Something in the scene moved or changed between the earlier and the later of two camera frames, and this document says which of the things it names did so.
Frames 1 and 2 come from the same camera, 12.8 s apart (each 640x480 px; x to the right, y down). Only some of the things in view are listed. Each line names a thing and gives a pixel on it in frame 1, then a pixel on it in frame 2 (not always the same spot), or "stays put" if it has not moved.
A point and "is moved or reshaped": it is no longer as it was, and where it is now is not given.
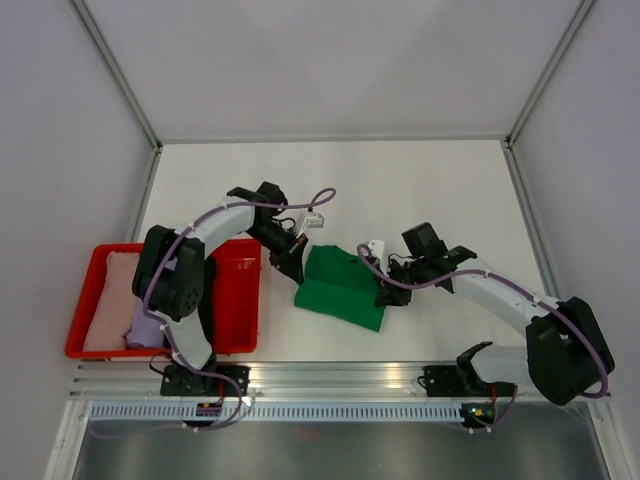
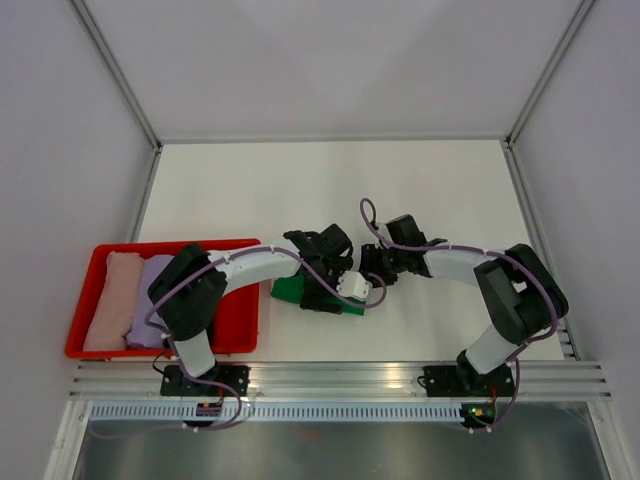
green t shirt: [340, 284] is moved or reshaped
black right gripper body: [408, 274] -> [387, 263]
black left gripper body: [284, 248] -> [313, 292]
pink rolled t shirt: [114, 305] stays put
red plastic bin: [235, 325] stays put
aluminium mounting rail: [103, 380] stays put
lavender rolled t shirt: [144, 330] stays put
